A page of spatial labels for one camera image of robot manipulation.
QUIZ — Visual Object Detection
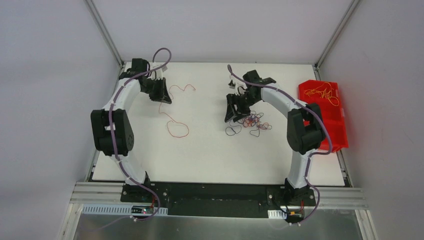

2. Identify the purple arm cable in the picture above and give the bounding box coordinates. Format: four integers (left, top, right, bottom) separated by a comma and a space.
108, 47, 172, 223
226, 64, 333, 227

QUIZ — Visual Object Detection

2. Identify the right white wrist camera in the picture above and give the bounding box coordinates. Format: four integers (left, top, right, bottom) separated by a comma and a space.
228, 80, 245, 96

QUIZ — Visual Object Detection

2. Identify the left controller board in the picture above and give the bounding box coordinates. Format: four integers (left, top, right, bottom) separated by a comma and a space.
131, 205, 155, 216

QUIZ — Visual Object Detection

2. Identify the aluminium frame rail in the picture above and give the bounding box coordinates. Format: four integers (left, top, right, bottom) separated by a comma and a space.
70, 182, 369, 210

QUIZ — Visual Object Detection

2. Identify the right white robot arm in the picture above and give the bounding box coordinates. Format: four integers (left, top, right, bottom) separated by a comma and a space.
224, 70, 329, 205

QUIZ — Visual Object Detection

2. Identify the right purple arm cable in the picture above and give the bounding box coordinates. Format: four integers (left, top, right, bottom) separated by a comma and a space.
226, 64, 333, 227

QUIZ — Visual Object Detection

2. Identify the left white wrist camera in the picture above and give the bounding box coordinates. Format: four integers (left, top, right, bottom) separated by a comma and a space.
150, 64, 168, 80

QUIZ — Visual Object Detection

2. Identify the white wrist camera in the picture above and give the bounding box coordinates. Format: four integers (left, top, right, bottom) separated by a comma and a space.
150, 64, 168, 80
228, 80, 245, 96

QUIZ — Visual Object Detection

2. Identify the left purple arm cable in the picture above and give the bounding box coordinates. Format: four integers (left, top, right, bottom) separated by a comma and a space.
108, 47, 172, 223

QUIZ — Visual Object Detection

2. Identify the red plastic bin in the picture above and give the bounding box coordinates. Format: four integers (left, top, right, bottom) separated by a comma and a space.
298, 79, 349, 153

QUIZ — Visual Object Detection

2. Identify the yellow cable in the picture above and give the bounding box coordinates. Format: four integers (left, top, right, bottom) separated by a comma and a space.
304, 82, 341, 107

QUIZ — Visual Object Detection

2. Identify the controller board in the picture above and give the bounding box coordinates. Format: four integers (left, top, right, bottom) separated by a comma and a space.
285, 213, 304, 224
131, 205, 155, 216

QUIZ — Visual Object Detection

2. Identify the right controller board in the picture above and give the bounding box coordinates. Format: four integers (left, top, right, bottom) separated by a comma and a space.
285, 213, 304, 224

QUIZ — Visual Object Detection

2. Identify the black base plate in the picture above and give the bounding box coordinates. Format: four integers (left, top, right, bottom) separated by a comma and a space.
120, 181, 316, 219

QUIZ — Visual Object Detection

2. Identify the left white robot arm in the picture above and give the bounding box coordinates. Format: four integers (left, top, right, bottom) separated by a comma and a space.
90, 58, 172, 203

